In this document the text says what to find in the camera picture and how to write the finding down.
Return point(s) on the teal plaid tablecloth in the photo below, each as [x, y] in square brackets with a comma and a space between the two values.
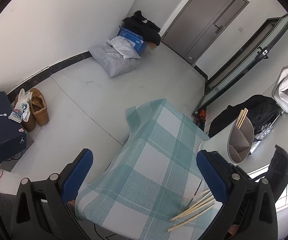
[150, 179]

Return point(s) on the silver folded umbrella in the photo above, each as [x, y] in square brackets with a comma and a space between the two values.
[265, 130]

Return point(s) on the black framed glass door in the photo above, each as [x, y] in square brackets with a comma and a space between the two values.
[251, 53]

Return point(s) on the white socks bundle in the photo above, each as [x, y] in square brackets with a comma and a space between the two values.
[21, 111]

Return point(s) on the wooden chopstick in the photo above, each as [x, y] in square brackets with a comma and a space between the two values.
[193, 209]
[239, 118]
[196, 195]
[202, 201]
[192, 218]
[243, 117]

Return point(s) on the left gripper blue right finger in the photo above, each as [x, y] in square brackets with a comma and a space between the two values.
[215, 171]

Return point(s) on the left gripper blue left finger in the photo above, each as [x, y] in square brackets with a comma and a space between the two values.
[73, 175]

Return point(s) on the blue cardboard box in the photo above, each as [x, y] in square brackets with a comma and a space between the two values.
[136, 40]

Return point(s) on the white utensil holder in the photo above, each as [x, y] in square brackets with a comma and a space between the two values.
[232, 143]

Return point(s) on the black clothes pile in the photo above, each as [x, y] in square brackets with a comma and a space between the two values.
[140, 25]

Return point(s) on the grey door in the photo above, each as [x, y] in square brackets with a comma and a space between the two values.
[199, 24]

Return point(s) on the brown slipper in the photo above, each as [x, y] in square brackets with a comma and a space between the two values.
[38, 107]

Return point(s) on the black jacket hanging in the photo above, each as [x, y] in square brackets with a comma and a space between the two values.
[261, 110]

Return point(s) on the orange object on floor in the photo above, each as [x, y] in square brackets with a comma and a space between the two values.
[200, 117]

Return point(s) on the grey plastic parcel bag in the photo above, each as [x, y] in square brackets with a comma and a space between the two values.
[112, 61]

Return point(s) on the navy jordan shoe box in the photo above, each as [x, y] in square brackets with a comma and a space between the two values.
[14, 139]

